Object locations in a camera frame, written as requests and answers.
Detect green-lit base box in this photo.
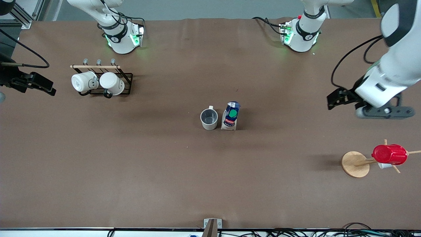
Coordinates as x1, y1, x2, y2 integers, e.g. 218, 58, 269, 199
130, 25, 145, 47
279, 21, 294, 45

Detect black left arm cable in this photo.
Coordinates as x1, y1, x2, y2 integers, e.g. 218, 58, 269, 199
331, 35, 385, 90

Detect wooden mug tree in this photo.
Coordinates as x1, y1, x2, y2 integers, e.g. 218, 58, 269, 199
341, 139, 421, 178

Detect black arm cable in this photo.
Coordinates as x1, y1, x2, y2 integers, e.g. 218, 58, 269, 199
331, 35, 385, 90
0, 29, 50, 68

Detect aluminium frame profile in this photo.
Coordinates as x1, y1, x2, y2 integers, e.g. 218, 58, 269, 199
0, 0, 45, 29

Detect black wire mug rack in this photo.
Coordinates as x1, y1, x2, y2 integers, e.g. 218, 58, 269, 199
70, 58, 134, 98

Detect black tangled floor cables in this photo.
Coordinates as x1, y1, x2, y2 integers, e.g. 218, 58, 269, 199
217, 228, 421, 237

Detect metal table edge bracket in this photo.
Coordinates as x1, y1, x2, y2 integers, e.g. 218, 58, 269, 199
203, 218, 222, 229

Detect black left base cable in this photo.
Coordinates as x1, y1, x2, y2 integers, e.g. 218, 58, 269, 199
252, 16, 284, 35

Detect blue white milk carton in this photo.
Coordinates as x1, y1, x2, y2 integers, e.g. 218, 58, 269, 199
221, 101, 241, 131

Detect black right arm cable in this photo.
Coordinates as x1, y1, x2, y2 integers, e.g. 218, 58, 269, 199
0, 29, 50, 68

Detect red plastic cup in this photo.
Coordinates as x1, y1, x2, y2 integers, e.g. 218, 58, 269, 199
372, 144, 408, 166

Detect light grey mug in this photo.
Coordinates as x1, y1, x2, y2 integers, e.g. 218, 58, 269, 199
200, 106, 219, 131

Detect white ceramic mug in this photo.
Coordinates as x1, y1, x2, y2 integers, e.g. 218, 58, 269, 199
71, 71, 99, 93
99, 72, 125, 98

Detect black looped floor cable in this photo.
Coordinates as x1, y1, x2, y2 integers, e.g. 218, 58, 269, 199
342, 222, 373, 231

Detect green-lit right base box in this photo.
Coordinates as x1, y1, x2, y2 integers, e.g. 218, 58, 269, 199
130, 25, 145, 47

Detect green-lit left base box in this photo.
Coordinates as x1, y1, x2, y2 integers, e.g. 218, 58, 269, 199
279, 21, 294, 45

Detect brown bar at bracket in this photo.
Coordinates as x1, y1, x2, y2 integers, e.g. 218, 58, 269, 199
201, 220, 218, 237

